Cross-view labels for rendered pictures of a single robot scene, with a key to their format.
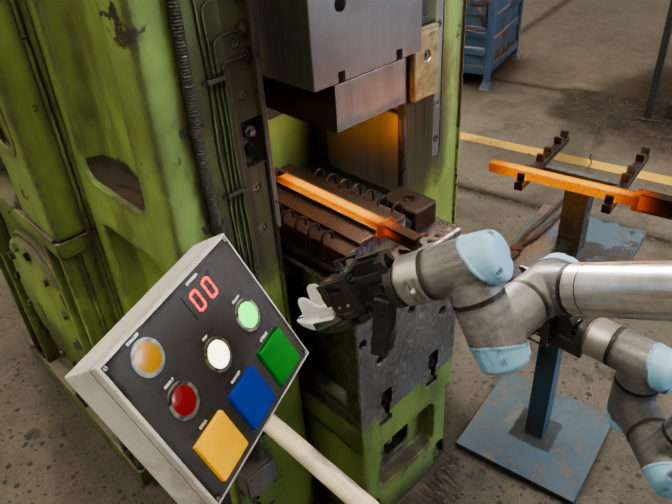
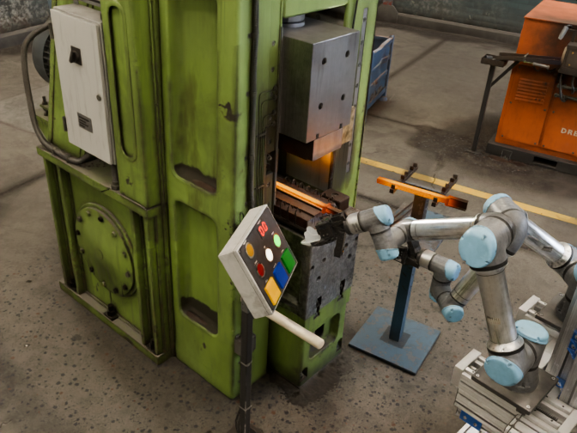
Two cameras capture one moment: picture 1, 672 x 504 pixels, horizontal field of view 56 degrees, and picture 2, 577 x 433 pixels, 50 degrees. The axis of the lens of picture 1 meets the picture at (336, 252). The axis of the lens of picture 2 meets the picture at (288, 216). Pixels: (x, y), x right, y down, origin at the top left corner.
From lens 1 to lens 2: 1.33 m
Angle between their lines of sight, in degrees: 9
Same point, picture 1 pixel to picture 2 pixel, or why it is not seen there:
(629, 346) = (438, 260)
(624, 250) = not seen: hidden behind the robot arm
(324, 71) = (311, 134)
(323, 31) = (312, 118)
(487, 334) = (383, 243)
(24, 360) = (57, 294)
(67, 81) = (174, 126)
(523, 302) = (397, 233)
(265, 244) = not seen: hidden behind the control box
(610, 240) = not seen: hidden behind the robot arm
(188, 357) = (260, 253)
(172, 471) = (256, 297)
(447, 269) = (369, 218)
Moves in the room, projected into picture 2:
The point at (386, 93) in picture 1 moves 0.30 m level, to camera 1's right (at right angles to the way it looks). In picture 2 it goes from (333, 143) to (401, 143)
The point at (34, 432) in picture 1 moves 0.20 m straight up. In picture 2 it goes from (76, 337) to (72, 308)
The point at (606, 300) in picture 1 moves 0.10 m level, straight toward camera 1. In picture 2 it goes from (426, 232) to (421, 246)
